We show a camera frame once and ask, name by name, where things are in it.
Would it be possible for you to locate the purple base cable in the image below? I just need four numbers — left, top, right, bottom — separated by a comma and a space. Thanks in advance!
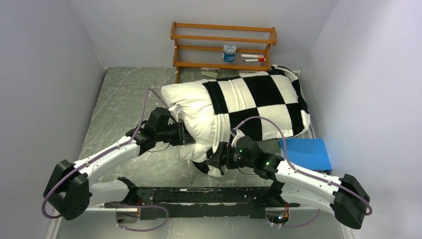
265, 204, 320, 229
112, 204, 169, 233

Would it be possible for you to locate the white marker pen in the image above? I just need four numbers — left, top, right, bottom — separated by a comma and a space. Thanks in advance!
240, 54, 264, 58

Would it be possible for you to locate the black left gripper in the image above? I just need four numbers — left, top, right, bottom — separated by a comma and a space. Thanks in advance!
156, 119, 196, 146

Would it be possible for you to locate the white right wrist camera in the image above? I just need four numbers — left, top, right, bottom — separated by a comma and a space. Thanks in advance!
230, 128, 245, 147

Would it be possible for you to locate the red capped marker pen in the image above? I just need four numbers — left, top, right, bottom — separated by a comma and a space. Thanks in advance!
244, 58, 266, 62

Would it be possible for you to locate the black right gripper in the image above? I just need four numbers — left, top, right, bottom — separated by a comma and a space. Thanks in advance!
206, 141, 255, 169

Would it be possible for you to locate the small white red box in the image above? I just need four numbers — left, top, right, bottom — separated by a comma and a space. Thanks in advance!
239, 70, 259, 74

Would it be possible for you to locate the black white checkered pillowcase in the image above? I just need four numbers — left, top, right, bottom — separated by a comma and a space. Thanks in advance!
190, 65, 311, 177

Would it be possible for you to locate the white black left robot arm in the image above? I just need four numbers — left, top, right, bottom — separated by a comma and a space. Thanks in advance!
41, 105, 195, 220

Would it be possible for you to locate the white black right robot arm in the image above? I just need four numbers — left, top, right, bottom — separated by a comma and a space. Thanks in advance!
206, 136, 372, 230

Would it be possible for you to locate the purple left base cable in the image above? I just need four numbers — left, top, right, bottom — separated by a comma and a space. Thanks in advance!
112, 204, 169, 233

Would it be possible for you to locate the blue white round jar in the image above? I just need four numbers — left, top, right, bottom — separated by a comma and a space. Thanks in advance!
222, 44, 236, 62

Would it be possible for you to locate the wooden shelf rack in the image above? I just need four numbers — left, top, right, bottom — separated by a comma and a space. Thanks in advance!
170, 21, 278, 83

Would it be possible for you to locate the blue foam block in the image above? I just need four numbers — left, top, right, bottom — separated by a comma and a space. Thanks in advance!
279, 137, 332, 174

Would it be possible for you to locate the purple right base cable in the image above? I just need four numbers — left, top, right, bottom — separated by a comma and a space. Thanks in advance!
265, 204, 320, 229

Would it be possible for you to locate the white pillow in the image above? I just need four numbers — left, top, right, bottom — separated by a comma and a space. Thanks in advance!
161, 80, 230, 162

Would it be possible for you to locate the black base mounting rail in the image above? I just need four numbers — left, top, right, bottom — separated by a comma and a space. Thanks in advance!
105, 186, 287, 220

